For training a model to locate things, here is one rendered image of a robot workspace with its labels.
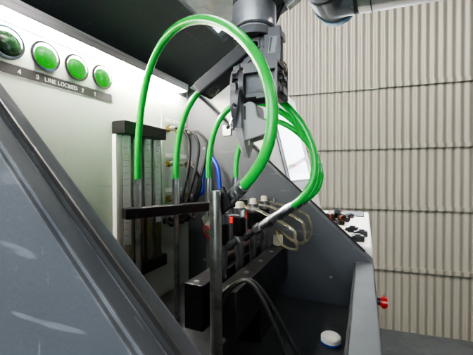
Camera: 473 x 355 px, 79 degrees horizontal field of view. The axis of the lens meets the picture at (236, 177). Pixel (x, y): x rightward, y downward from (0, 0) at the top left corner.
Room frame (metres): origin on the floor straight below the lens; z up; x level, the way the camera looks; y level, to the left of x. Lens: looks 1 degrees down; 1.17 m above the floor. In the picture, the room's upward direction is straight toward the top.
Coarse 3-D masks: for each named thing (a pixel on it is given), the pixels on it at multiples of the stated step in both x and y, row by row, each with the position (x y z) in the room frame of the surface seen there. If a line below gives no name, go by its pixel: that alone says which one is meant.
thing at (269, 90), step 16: (192, 16) 0.44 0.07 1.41; (208, 16) 0.41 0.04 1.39; (176, 32) 0.49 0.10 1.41; (240, 32) 0.36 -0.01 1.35; (160, 48) 0.52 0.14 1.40; (256, 48) 0.34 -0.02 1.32; (256, 64) 0.34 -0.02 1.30; (144, 80) 0.56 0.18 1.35; (272, 80) 0.33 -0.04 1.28; (144, 96) 0.58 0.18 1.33; (272, 96) 0.32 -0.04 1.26; (272, 112) 0.32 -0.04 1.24; (272, 128) 0.32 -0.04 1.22; (272, 144) 0.33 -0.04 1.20; (256, 160) 0.34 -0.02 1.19; (256, 176) 0.34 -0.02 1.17
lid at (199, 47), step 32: (32, 0) 0.49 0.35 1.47; (64, 0) 0.52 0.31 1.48; (96, 0) 0.55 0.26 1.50; (128, 0) 0.58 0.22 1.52; (160, 0) 0.61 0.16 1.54; (192, 0) 0.68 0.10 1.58; (224, 0) 0.72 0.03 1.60; (288, 0) 0.80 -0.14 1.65; (96, 32) 0.61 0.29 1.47; (128, 32) 0.65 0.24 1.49; (160, 32) 0.69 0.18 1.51; (192, 32) 0.74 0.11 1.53; (224, 32) 0.83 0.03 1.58; (160, 64) 0.79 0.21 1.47; (192, 64) 0.86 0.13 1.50
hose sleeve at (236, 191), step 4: (240, 180) 0.36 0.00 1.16; (236, 184) 0.36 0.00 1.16; (232, 188) 0.37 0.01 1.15; (236, 188) 0.36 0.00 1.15; (240, 188) 0.36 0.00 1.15; (228, 192) 0.37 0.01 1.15; (232, 192) 0.36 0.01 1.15; (236, 192) 0.36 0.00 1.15; (240, 192) 0.36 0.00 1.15; (244, 192) 0.36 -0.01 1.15; (232, 196) 0.37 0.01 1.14; (236, 196) 0.36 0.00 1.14; (240, 196) 0.36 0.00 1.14; (232, 200) 0.37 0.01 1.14; (236, 200) 0.37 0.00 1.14; (232, 204) 0.38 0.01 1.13; (208, 212) 0.41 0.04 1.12
